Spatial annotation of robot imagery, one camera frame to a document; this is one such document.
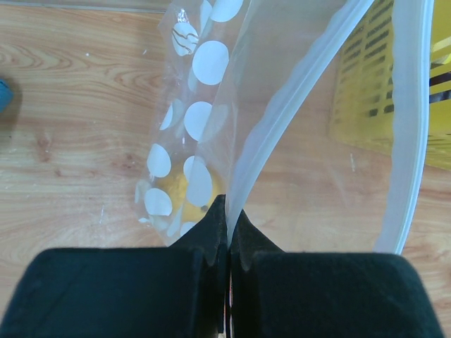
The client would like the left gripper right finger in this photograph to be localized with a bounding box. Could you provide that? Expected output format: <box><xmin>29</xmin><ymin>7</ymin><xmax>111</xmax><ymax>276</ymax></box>
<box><xmin>230</xmin><ymin>214</ymin><xmax>443</xmax><ymax>337</ymax></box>

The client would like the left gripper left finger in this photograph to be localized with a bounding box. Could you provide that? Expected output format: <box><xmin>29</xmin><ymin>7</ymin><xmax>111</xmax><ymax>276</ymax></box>
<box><xmin>1</xmin><ymin>195</ymin><xmax>228</xmax><ymax>337</ymax></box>

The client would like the yellow plastic basket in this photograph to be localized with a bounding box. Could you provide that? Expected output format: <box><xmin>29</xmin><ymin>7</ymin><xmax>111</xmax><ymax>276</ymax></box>
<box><xmin>329</xmin><ymin>0</ymin><xmax>450</xmax><ymax>170</ymax></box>

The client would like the blue crumpled cloth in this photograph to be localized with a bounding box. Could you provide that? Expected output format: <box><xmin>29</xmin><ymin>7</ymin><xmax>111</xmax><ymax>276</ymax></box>
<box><xmin>0</xmin><ymin>79</ymin><xmax>14</xmax><ymax>113</ymax></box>

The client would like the clear polka dot zip bag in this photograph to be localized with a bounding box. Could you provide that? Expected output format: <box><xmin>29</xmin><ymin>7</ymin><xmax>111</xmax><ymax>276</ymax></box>
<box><xmin>134</xmin><ymin>1</ymin><xmax>434</xmax><ymax>254</ymax></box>

